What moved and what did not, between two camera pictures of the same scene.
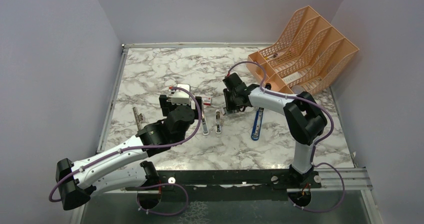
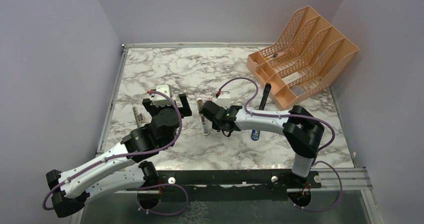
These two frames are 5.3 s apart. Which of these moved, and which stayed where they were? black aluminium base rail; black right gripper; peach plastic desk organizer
Moved: black right gripper
Stayed: peach plastic desk organizer; black aluminium base rail
